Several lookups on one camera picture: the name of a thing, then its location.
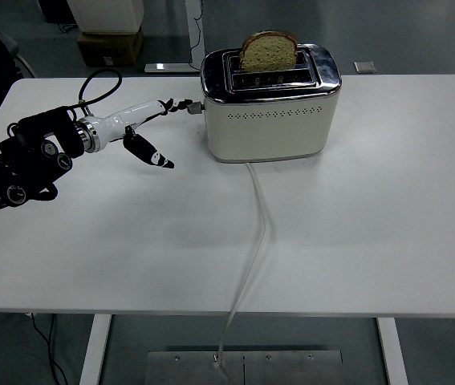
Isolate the dark background object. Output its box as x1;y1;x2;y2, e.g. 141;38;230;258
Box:
42;0;78;23

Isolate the brown cardboard box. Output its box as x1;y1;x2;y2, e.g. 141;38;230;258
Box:
76;26;146;67

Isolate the white toaster power cable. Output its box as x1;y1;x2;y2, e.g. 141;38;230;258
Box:
215;161;272;382

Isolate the white table leg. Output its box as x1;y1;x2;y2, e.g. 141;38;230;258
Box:
79;314;113;385
375;317;409;385

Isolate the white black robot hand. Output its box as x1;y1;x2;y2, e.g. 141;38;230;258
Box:
97;97;194;170

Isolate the black floor cable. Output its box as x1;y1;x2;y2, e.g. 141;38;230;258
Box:
30;313;70;385

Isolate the thin black hanging cable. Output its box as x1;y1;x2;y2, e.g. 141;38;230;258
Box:
189;0;205;67

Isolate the brown bread slice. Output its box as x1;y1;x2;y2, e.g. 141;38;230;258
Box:
238;30;299;74

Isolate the grey metal plate with screws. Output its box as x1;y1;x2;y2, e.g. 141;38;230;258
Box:
146;350;344;385

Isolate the cream chrome two-slot toaster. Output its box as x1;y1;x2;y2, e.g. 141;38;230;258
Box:
199;43;342;164

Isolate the white plastic container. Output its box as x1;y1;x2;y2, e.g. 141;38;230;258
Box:
66;0;146;34

